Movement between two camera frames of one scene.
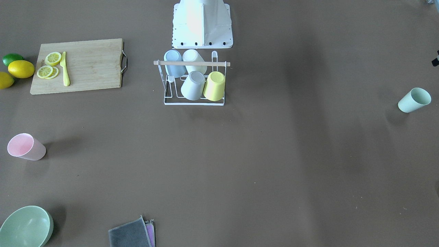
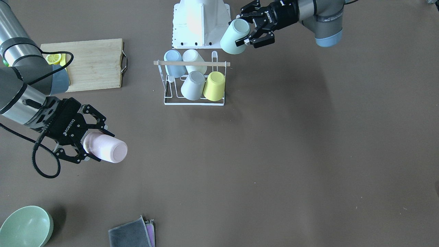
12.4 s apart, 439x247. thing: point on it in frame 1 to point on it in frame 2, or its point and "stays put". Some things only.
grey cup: x=192 y=89 stays put
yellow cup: x=214 y=89 stays put
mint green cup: x=416 y=98 to x=238 y=28
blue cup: x=177 y=71 stays put
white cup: x=192 y=55 stays put
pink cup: x=24 y=145 to x=105 y=148
